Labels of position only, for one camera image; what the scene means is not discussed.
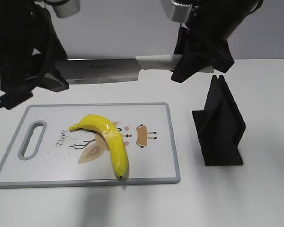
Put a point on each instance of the black knife stand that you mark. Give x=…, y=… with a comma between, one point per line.
x=219, y=126

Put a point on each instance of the white grey-rimmed cutting board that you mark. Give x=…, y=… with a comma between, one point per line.
x=44, y=153

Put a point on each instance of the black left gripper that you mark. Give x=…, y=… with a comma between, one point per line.
x=29, y=46

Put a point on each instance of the white-handled kitchen knife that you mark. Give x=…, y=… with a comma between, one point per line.
x=100, y=71

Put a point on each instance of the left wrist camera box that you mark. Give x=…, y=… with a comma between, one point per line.
x=64, y=8

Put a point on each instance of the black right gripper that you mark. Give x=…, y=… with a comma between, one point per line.
x=215, y=20

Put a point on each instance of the yellow plastic banana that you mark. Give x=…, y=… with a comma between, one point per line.
x=112, y=137

